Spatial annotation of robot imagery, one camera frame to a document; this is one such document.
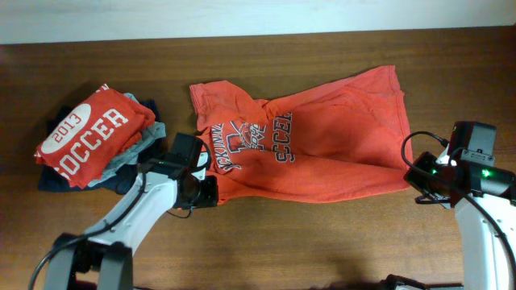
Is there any orange soccer t-shirt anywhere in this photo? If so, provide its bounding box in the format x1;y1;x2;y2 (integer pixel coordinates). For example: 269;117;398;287
189;65;410;204

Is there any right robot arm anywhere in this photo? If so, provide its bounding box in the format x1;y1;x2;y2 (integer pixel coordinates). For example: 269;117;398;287
404;121;515;290

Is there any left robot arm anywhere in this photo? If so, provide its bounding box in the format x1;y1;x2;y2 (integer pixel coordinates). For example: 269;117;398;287
29;133;218;289

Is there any folded grey shirt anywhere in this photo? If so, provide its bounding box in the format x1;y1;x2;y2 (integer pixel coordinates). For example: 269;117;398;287
87;93;166;189

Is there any folded red soccer shirt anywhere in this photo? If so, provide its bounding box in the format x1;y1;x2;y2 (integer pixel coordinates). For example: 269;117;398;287
35;85;156;189

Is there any folded navy shirt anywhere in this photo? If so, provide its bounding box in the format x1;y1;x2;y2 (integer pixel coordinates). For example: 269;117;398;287
38;99;166;195

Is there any right black cable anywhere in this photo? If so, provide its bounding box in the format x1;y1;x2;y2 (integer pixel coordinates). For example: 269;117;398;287
401;130;516;290

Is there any black cable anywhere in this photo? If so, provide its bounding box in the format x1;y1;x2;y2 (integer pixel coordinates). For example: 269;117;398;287
401;130;516;290
27;139;213;290

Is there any left black cable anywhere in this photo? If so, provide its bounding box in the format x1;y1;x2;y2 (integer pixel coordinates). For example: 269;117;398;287
27;139;213;290

